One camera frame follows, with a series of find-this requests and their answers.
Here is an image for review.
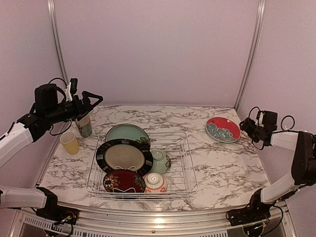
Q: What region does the white wire dish rack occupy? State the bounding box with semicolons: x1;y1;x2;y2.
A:
86;132;198;199

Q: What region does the yellow mug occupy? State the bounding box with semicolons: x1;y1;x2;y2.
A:
60;132;79;155

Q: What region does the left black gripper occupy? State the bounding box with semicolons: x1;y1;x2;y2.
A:
45;90;103;124

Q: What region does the right aluminium frame post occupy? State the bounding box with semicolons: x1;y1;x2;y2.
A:
234;0;267;111

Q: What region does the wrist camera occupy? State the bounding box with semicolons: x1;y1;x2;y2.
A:
255;110;278;127
65;78;78;102

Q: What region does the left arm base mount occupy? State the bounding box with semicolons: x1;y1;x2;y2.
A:
36;205;79;225

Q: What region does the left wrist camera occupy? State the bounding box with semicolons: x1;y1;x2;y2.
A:
65;78;78;102

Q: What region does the black rimmed grey plate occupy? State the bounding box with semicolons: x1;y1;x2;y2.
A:
95;139;153;176

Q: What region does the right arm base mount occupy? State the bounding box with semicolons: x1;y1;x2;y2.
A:
226;207;271;226

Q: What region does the floral ceramic tumbler cup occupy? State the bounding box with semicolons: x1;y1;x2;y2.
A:
75;115;93;138

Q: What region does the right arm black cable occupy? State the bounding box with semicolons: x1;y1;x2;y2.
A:
248;106;307;150

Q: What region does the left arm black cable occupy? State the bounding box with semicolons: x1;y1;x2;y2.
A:
48;78;75;136

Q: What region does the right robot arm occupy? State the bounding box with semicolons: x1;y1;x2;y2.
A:
239;109;316;221

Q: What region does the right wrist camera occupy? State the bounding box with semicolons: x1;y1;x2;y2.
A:
255;110;278;127

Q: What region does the left aluminium frame post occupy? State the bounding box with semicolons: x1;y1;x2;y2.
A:
47;0;69;82

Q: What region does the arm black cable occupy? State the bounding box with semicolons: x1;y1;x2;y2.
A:
248;106;307;150
48;78;75;136

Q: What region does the red plate with teal flower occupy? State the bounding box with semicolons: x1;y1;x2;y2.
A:
205;117;241;143

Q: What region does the aluminium front frame rail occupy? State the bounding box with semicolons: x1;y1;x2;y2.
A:
7;202;297;237

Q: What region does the light teal plate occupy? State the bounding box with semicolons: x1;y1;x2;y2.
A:
105;123;151;150

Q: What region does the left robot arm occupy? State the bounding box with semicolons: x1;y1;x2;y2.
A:
0;79;103;220

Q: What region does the dark red floral plate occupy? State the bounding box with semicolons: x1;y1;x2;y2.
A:
103;169;146;193

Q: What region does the aluminium frame post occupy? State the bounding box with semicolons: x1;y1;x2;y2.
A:
234;0;267;111
47;0;69;82

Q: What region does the pale green ceramic bowl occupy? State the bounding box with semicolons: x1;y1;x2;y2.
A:
150;150;171;174

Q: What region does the white and pink bowl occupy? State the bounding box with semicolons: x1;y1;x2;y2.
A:
143;173;168;193

